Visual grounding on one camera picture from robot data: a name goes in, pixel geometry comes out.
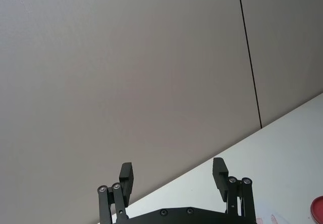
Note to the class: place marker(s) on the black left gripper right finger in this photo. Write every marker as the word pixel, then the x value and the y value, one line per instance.
pixel 220 178

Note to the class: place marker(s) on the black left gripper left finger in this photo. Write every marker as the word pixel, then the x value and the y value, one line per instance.
pixel 125 183

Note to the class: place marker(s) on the clear plastic wrapper red print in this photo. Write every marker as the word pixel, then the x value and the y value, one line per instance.
pixel 270 219

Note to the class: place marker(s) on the pink cup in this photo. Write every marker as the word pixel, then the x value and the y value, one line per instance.
pixel 318 206

